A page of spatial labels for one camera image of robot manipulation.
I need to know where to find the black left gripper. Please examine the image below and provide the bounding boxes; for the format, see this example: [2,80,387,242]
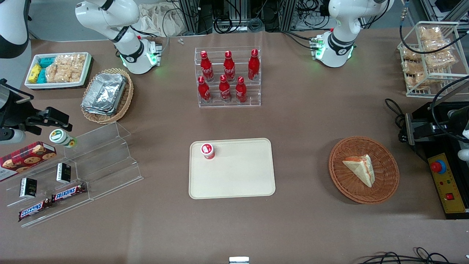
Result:
[398,113,457,146]

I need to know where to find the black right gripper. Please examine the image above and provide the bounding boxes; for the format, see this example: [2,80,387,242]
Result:
[0,79,73,135]

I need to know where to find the triangular sandwich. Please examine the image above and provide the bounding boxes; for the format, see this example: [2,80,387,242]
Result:
[342,154,376,188]

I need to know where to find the round brown wicker basket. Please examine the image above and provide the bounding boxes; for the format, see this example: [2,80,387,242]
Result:
[329,136,400,204]

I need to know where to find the oval light wicker basket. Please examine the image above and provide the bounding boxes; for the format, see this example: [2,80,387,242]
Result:
[81,68,134,124]

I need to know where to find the beige plastic tray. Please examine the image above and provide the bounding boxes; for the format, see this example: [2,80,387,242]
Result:
[189,138,276,199]

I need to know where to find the green lidded white cup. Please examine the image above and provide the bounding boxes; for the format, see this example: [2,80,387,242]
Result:
[49,129,77,149]

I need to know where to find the white rectangular plastic bin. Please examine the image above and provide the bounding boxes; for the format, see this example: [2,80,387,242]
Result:
[25,52,92,89]

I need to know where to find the bagged fried snack pack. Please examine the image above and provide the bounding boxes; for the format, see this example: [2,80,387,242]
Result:
[406,72,430,91]
[401,47,422,61]
[402,60,426,74]
[422,38,457,69]
[419,26,444,41]

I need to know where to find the red tartan cookie box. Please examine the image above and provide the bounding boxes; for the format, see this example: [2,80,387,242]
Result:
[0,142,57,182]

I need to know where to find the bagged rice cracker snacks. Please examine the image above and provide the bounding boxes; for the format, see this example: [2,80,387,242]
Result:
[45,54,87,83]

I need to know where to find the yellow snack pack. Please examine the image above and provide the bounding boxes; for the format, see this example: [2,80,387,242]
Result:
[28,64,43,82]

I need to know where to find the stacked aluminium foil trays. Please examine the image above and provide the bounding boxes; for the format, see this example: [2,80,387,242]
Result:
[81,73,127,116]

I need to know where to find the small black box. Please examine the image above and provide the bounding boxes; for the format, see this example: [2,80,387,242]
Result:
[19,178,38,199]
[56,163,72,184]

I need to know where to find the clear acrylic step stand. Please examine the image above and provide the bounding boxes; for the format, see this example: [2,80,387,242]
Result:
[5,122,144,228]

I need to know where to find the snickers chocolate bar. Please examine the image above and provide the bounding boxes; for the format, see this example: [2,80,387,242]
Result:
[18,199,53,222]
[51,183,88,203]

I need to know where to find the black yellow control box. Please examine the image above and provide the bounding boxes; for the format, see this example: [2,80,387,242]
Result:
[406,101,469,220]

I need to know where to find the beige cloth bag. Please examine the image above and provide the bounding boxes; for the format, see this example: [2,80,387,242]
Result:
[139,3,189,37]

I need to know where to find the red cola bottle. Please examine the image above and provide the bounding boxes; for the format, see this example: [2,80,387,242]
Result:
[197,76,212,103]
[248,49,260,81]
[219,74,232,103]
[200,51,214,82]
[235,76,247,103]
[223,51,236,81]

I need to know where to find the red lidded yogurt cup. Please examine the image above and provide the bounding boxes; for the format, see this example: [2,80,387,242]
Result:
[200,143,215,160]

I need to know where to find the clear acrylic bottle rack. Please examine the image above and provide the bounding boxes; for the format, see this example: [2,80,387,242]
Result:
[194,47,262,108]

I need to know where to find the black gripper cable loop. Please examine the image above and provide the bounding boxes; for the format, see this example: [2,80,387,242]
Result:
[384,98,408,129]

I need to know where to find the white wire rack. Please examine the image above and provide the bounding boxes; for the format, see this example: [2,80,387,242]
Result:
[398,21,469,98]

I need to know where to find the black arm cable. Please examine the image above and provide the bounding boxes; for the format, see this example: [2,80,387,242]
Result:
[399,0,469,55]

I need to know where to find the black floor cables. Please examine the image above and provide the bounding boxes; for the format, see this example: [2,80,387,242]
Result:
[356,247,469,264]

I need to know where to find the aluminium frame post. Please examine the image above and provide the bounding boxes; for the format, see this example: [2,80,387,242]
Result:
[178,0,214,36]

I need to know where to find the coiled black cable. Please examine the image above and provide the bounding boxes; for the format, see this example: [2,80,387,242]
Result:
[214,15,243,34]

